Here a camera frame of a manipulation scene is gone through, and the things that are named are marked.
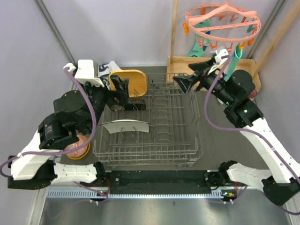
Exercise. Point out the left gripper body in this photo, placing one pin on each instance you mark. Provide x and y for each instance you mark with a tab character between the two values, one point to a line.
100	97

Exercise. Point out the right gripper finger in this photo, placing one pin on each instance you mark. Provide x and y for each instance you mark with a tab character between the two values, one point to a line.
186	82
201	67

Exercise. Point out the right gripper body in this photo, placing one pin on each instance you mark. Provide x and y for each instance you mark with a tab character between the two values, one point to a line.
218	91

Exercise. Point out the yellow woven-pattern plate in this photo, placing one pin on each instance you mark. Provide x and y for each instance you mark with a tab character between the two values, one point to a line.
137	81

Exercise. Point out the pink ceramic mug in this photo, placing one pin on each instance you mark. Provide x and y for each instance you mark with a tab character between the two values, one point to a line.
253	94

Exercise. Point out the black floral square plate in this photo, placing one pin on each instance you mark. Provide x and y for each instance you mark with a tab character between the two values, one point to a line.
133	104

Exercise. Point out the white square plate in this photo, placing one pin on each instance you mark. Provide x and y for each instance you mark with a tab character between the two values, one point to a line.
118	126

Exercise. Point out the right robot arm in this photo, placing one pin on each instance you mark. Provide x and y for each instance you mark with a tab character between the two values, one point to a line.
281	180

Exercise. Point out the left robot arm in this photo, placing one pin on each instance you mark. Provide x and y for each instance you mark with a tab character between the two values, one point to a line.
75	112

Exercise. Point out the teal patterned sock back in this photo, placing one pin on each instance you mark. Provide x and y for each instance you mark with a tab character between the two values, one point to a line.
199	46

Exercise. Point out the teal patterned sock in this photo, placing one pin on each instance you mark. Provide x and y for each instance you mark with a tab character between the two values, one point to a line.
238	52
199	46

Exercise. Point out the white printed cloth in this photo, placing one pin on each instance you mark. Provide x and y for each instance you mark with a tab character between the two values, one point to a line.
104	70

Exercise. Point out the teal patterned sock front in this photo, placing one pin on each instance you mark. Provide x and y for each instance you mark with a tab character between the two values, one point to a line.
238	52

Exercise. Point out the pink round clothes hanger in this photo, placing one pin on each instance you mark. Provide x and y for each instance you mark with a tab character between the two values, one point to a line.
229	24

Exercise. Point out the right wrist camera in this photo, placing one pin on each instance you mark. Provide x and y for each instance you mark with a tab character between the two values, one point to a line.
219	56

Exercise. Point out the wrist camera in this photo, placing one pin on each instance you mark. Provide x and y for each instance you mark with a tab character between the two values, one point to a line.
85	71
219	56

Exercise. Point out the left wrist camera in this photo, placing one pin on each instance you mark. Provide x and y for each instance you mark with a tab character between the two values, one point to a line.
85	71

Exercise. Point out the grey wire dish rack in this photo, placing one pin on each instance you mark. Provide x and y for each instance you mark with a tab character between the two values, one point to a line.
162	129

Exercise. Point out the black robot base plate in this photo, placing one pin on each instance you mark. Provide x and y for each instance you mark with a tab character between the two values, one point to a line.
160	182

